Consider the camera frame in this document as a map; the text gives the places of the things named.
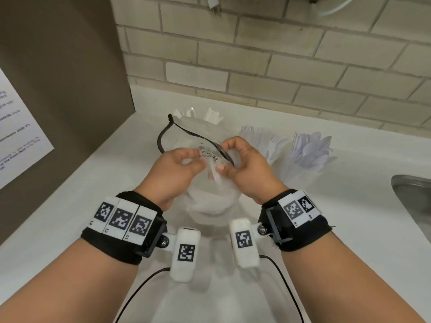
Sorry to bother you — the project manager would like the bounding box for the black left wrist strap with markers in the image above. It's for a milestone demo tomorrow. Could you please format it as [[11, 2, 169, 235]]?
[[80, 191, 168, 266]]

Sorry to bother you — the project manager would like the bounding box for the bunch of white plastic spoons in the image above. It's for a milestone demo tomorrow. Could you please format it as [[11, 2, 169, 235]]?
[[288, 131, 339, 173]]

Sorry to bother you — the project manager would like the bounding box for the person's left hand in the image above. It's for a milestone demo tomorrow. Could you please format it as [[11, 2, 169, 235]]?
[[134, 148, 208, 212]]

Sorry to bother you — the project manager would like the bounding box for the person's right forearm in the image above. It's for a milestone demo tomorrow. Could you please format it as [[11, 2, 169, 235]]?
[[278, 231, 422, 323]]

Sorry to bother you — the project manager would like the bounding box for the black camera cable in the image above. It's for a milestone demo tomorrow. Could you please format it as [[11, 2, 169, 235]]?
[[258, 254, 306, 323], [114, 267, 172, 323]]

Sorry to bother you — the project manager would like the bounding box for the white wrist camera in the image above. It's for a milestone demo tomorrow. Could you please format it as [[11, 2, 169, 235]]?
[[169, 227, 202, 283], [229, 218, 261, 269]]

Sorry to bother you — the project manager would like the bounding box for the white paper notice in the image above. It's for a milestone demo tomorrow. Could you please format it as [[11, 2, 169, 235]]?
[[0, 67, 55, 191]]

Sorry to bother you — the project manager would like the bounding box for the person's left forearm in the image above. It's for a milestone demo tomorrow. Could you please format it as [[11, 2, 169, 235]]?
[[0, 237, 143, 323]]

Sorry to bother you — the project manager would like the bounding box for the person's right hand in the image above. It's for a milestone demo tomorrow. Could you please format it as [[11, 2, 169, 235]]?
[[217, 136, 291, 205]]

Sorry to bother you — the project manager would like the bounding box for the black left camera cable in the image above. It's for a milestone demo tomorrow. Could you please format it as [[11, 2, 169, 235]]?
[[114, 267, 172, 323]]

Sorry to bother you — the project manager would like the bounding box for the black right camera cable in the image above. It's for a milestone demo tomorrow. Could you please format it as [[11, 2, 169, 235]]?
[[258, 254, 306, 323]]

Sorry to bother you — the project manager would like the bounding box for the white appliance cord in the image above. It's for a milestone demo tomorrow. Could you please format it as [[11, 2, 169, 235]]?
[[311, 0, 358, 17]]

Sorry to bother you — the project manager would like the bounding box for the clear zip bag black zipper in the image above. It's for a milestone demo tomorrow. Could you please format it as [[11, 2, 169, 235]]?
[[156, 114, 244, 218]]

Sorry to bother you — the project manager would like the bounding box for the black wrist strap with markers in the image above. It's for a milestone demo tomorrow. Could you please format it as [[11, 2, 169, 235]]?
[[80, 191, 168, 266], [257, 188, 332, 253]]

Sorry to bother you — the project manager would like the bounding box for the stainless steel sink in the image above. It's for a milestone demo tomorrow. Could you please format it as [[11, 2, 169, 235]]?
[[390, 175, 431, 245]]

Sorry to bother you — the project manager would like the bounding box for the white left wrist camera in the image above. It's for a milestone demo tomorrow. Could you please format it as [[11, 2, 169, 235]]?
[[169, 227, 202, 283]]

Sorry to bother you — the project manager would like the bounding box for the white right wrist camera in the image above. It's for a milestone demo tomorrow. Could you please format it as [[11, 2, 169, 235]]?
[[229, 218, 261, 269]]

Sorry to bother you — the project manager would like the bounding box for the black right wrist strap with markers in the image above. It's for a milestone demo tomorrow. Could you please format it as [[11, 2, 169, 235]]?
[[257, 188, 332, 253]]

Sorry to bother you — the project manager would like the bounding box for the bunch of white plastic forks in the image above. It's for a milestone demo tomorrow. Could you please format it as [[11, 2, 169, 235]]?
[[238, 125, 291, 165]]

